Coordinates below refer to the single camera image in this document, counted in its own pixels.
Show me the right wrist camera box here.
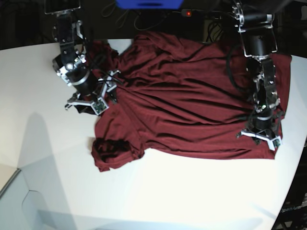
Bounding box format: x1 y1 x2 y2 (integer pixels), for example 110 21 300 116
92 101 108 115

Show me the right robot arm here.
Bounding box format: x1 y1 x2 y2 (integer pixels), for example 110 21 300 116
45 0 122 116

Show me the black power strip red light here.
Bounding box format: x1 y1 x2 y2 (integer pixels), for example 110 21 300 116
181 9 204 17

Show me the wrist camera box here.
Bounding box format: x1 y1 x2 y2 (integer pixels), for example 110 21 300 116
267 136 283 151
92 101 108 115

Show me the blue box at top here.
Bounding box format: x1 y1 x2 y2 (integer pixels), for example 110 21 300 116
116 0 183 10

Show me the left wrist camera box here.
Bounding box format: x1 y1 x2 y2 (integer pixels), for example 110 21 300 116
267 136 283 151

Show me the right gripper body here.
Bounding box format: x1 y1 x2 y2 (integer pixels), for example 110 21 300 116
64 69 122 114

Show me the dark red t-shirt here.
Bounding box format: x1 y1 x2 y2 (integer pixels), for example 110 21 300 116
74 30 293 173

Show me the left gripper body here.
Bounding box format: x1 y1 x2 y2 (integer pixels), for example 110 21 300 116
236 112 285 145

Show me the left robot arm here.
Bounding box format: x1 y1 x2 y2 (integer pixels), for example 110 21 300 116
226 0 284 151

